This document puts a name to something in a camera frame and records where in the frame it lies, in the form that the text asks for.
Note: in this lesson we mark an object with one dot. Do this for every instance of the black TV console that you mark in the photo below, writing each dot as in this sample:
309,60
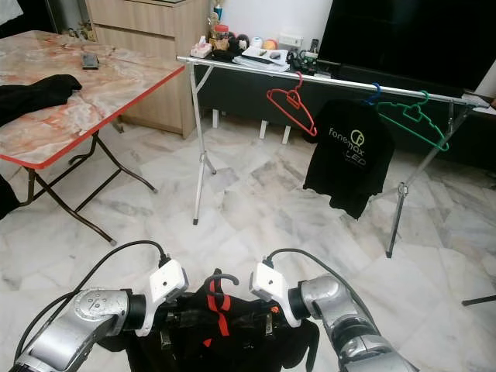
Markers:
248,93

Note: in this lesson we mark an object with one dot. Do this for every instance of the light wooden cabinet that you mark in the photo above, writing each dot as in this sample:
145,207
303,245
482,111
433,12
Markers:
139,54

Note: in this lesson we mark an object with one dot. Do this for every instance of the white blue ball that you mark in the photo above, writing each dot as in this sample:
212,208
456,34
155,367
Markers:
257,42

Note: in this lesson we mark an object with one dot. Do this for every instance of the blue gold trophy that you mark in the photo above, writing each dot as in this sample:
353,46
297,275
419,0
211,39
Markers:
216,6

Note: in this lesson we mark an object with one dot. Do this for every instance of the small black wallet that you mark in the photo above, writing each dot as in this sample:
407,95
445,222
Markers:
90,60

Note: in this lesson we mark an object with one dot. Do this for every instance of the black hanging cloth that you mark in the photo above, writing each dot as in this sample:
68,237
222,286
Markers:
8,198

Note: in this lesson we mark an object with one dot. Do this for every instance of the plain black garment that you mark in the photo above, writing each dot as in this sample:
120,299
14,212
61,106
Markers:
39,94

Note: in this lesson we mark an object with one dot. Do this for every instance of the white socket box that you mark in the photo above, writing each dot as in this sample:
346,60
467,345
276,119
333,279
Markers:
290,39

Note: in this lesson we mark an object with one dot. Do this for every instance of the black garment red stripes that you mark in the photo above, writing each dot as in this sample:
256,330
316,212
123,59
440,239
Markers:
217,341

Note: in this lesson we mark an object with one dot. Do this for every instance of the green plastic hanger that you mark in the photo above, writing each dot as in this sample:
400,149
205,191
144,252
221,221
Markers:
444,145

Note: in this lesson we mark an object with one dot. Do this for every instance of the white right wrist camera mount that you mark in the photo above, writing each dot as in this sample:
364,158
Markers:
271,285

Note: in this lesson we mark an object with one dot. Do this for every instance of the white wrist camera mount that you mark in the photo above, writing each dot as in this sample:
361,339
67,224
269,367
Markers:
168,283
271,285

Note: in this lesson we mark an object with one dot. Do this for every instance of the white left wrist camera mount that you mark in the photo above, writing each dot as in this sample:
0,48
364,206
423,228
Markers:
168,283

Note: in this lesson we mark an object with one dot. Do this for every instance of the black television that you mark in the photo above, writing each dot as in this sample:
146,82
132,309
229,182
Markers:
411,31

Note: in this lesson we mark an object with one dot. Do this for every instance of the marble folding table red edge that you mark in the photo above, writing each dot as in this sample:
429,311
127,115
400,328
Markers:
70,101

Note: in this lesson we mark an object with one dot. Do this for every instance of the black metal stand leg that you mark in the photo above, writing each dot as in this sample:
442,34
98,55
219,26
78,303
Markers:
479,300

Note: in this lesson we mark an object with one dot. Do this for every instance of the pink tissue box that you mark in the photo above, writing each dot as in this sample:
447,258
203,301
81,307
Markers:
201,49

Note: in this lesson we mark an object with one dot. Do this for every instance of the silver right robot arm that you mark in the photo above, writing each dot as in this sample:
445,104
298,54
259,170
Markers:
349,325

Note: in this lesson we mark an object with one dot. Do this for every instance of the stack of papers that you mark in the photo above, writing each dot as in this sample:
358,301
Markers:
262,57

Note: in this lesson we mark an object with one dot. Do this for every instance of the remote control holder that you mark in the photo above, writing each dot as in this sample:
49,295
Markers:
307,56

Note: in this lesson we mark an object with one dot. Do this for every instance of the black printed t-shirt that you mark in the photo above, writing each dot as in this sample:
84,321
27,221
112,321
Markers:
349,159

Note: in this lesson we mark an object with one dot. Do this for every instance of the orange ball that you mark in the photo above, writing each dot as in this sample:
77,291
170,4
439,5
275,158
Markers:
270,43

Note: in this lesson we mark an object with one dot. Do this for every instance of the red lid jar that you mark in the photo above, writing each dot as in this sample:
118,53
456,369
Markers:
221,36

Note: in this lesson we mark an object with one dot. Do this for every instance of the blue plastic hanger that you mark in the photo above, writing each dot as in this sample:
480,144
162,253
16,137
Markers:
373,93

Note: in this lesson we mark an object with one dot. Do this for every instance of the red plastic hanger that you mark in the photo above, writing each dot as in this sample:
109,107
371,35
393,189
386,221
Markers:
311,132

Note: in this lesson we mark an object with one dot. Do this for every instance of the white hanging cloth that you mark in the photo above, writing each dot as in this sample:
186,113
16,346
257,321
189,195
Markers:
6,9

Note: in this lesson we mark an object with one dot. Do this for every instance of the black round plush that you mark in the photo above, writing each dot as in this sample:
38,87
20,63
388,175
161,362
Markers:
241,40

